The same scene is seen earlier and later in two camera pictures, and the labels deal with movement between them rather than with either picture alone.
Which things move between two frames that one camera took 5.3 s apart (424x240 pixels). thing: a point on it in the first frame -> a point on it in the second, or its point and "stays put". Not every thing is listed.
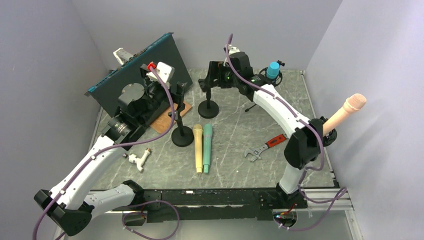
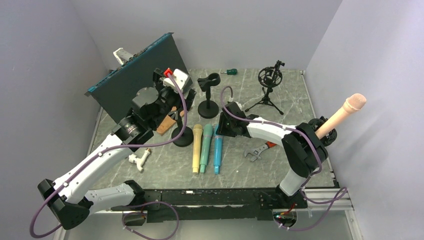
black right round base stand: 330,138 stays put
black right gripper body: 227,79 -> 226,126
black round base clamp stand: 181,136 stays put
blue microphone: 272,70 -> 218,146
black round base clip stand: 208,109 stays put
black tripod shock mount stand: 275,82 stays put
